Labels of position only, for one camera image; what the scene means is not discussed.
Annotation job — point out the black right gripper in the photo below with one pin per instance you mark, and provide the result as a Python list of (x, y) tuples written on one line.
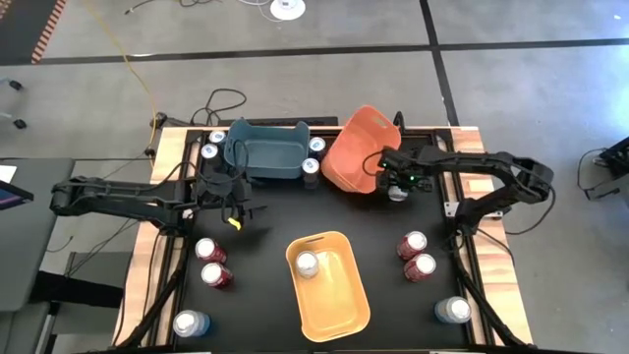
[(417, 183)]

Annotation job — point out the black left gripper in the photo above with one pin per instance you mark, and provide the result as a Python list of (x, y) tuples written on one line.
[(223, 196)]

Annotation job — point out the red Coca-Cola can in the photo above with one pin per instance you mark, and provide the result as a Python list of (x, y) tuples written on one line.
[(211, 250), (216, 275), (420, 267), (412, 244)]

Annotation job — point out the blue plastic bin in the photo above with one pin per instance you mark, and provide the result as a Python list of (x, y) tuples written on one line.
[(270, 152)]

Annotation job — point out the blue silver Red Bull can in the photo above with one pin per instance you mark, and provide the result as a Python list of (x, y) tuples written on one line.
[(317, 144), (210, 151), (216, 136), (310, 167)]

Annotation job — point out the orange plastic bin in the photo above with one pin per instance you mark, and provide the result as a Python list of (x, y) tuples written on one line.
[(351, 152)]

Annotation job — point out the yellow plastic bin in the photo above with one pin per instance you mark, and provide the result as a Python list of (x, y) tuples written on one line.
[(334, 300)]

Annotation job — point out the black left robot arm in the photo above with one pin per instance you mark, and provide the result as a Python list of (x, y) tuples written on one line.
[(123, 201)]

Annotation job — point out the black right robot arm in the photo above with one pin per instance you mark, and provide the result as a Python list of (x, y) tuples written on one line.
[(491, 164)]

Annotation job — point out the black power strip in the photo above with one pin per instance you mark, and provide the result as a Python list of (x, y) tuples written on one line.
[(324, 120)]

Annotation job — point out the grey floor stand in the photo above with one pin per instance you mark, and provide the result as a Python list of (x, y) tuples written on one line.
[(609, 189)]

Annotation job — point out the black equipment box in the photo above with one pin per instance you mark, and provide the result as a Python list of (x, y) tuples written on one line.
[(615, 157)]

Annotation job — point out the white round floor device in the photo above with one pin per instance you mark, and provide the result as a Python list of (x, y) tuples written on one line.
[(287, 9)]

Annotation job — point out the grey desk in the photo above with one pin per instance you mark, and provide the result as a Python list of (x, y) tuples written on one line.
[(34, 246)]

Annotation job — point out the blue tablet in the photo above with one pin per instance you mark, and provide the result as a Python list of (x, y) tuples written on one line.
[(10, 196)]

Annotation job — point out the black chair caster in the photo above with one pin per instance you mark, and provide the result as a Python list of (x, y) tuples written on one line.
[(15, 85), (19, 124)]

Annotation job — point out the white paper sheet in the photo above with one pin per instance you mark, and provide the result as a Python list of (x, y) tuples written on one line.
[(6, 173)]

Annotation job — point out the black orange-striped floor mat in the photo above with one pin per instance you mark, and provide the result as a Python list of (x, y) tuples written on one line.
[(19, 29)]

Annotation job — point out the black bracket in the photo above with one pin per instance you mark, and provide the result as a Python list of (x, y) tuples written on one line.
[(399, 119), (162, 119)]

